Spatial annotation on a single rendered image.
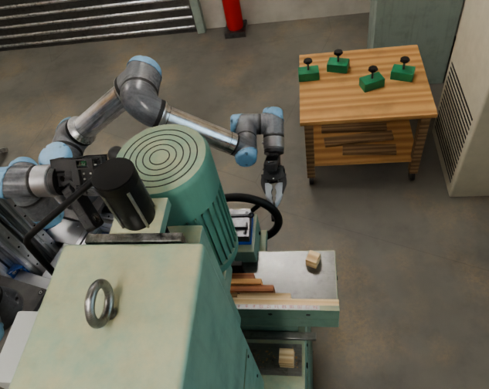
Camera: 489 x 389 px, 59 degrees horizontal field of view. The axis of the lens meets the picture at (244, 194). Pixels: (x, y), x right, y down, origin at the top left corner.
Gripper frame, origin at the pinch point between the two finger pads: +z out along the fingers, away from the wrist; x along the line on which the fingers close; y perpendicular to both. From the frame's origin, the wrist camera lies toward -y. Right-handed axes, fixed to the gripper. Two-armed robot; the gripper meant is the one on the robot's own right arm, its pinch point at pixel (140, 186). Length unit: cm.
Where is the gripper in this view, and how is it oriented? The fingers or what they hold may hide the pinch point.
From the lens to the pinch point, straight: 98.5
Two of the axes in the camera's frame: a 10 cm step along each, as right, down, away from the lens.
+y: -0.7, -9.7, -2.2
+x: 1.6, -2.3, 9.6
